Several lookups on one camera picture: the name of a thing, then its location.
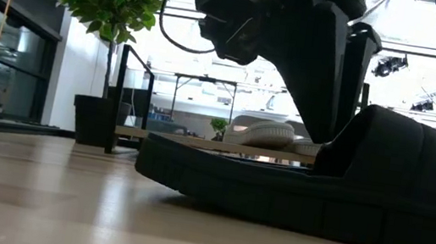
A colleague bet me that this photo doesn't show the black rubber slide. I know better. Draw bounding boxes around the black rubber slide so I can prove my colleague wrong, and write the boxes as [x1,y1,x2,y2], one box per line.
[125,71,436,244]

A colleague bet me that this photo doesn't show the black ceiling spotlight cluster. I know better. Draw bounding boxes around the black ceiling spotlight cluster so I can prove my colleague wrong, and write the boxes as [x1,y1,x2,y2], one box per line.
[410,97,436,114]
[371,51,410,82]

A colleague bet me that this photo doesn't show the long ceiling light strip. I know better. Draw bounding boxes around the long ceiling light strip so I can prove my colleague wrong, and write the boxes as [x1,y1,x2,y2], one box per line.
[41,0,436,59]

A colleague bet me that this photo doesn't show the small green potted plant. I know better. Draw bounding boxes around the small green potted plant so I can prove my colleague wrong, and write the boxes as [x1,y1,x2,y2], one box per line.
[207,116,230,143]

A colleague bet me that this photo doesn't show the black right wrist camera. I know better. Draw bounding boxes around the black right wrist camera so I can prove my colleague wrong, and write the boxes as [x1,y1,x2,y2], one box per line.
[194,6,269,69]

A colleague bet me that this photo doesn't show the black metal workbench frame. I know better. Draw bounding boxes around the black metal workbench frame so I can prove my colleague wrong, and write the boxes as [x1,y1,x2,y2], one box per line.
[165,70,240,138]

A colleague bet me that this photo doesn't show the wooden shelf with black frame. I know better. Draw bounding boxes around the wooden shelf with black frame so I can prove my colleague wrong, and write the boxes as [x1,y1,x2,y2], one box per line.
[103,42,373,189]

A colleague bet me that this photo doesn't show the black looped wrist cable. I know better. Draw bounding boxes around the black looped wrist cable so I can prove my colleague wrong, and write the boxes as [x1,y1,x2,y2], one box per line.
[154,0,224,58]

